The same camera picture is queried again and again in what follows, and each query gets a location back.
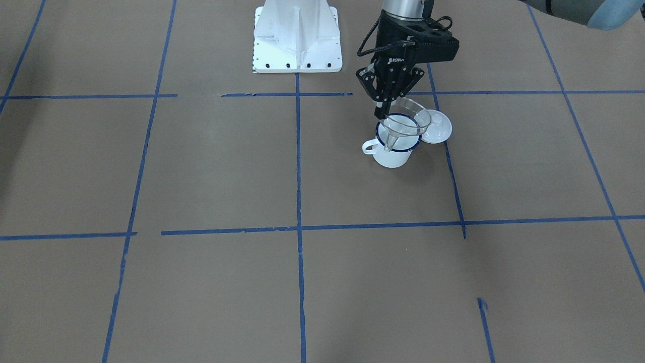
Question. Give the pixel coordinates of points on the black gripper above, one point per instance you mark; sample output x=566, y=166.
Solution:
x=394, y=69

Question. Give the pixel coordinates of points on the clear glass funnel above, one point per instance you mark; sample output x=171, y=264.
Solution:
x=405, y=118

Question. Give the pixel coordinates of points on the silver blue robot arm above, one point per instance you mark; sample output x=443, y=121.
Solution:
x=600, y=15

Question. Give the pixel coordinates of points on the white enamel cup blue rim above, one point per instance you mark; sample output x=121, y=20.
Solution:
x=390, y=159

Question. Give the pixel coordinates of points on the white cup lid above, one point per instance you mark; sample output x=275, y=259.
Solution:
x=440, y=128

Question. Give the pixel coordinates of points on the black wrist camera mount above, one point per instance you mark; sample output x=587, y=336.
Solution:
x=418, y=41

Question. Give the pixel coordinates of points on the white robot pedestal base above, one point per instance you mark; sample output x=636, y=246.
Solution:
x=296, y=36

